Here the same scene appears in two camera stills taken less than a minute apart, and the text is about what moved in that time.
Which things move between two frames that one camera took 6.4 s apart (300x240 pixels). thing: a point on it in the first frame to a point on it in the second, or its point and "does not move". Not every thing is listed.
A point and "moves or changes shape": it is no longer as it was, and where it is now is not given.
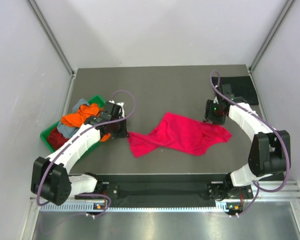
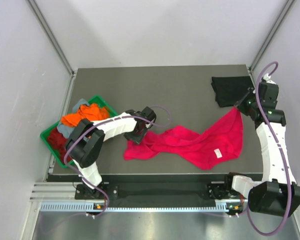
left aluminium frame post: [51, 35] does not move
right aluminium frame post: [280, 19] does not move
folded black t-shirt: [242, 86] does not move
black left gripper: [123, 133] to [136, 139]
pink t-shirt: [180, 133] moves or changes shape
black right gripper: [208, 115] to [242, 106]
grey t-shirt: [68, 131] does not move
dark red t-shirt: [56, 138] does not move
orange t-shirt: [77, 119] does not move
